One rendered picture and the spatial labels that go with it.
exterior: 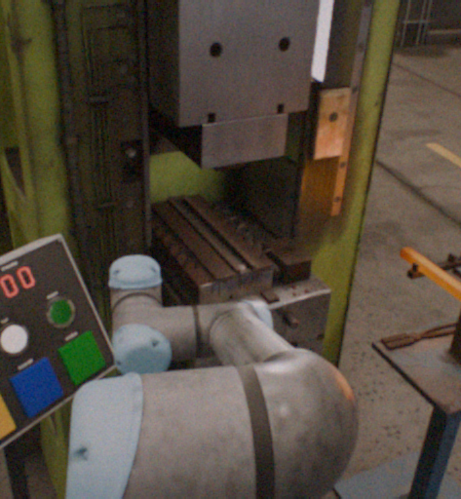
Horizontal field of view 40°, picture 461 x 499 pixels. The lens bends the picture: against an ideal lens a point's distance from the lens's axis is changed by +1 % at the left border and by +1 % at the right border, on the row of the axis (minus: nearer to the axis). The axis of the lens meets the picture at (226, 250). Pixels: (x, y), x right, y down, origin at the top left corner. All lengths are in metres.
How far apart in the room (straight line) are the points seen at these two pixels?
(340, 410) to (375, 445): 1.99
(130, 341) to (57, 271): 0.40
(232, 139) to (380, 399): 1.62
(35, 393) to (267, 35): 0.78
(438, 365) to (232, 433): 1.38
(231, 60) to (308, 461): 0.90
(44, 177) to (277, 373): 0.93
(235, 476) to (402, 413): 2.20
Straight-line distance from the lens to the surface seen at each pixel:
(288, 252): 1.58
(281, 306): 1.50
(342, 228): 1.80
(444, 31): 9.01
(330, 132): 1.59
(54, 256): 1.19
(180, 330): 0.85
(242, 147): 1.31
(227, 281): 1.45
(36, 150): 1.31
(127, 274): 0.91
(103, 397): 0.47
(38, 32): 1.25
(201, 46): 1.20
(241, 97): 1.27
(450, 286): 1.62
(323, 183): 1.67
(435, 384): 1.74
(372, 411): 2.60
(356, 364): 2.79
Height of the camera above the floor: 1.78
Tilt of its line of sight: 31 degrees down
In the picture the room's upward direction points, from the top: 3 degrees clockwise
